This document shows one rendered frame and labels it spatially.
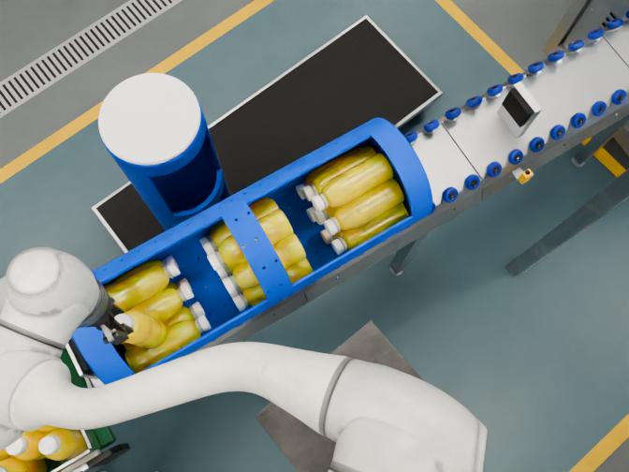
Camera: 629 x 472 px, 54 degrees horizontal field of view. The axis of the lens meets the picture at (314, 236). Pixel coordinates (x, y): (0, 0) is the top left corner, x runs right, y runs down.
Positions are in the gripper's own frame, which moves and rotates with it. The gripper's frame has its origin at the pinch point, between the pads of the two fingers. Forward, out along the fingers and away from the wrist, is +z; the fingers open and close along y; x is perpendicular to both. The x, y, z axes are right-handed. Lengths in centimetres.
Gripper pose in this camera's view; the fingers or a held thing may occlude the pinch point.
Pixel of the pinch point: (117, 321)
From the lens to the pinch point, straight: 131.6
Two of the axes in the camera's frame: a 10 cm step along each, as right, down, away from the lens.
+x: -8.6, 4.8, -1.6
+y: -5.1, -8.2, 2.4
